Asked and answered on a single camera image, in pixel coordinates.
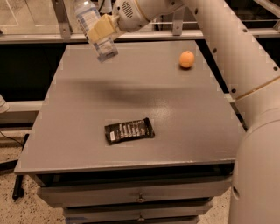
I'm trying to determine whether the right metal railing post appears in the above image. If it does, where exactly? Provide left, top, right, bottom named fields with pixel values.
left=172, top=9, right=185, bottom=36

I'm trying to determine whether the upper grey drawer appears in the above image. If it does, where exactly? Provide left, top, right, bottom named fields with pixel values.
left=38, top=176, right=231, bottom=207

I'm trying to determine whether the white object at left edge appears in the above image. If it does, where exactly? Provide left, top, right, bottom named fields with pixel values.
left=0, top=95, right=9, bottom=113

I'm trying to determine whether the black snack bar wrapper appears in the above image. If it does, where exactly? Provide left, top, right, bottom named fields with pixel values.
left=104, top=117, right=155, bottom=144

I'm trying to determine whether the blue plastic water bottle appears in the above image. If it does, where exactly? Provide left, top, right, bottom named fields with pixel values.
left=73, top=0, right=118, bottom=62

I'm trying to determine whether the lower grey drawer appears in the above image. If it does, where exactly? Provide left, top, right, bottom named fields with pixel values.
left=64, top=201, right=213, bottom=224

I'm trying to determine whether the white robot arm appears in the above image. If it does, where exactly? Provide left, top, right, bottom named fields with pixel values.
left=88, top=0, right=280, bottom=224

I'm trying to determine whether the orange fruit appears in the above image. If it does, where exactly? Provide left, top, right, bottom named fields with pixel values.
left=179, top=51, right=195, bottom=68

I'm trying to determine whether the grey drawer cabinet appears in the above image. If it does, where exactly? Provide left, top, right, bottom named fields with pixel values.
left=15, top=41, right=244, bottom=224

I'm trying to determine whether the left metal railing post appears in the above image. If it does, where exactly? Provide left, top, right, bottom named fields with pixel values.
left=52, top=0, right=72, bottom=39

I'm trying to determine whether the metal railing post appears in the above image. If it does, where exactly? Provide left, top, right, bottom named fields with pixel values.
left=172, top=9, right=185, bottom=36
left=52, top=0, right=72, bottom=39

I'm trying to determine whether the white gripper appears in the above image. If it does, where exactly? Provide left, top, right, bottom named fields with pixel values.
left=87, top=0, right=151, bottom=43

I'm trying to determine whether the black floor stand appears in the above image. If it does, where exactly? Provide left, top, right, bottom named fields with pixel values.
left=0, top=133, right=31, bottom=201

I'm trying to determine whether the grey drawer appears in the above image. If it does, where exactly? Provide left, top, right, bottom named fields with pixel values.
left=38, top=176, right=231, bottom=207
left=64, top=201, right=213, bottom=224

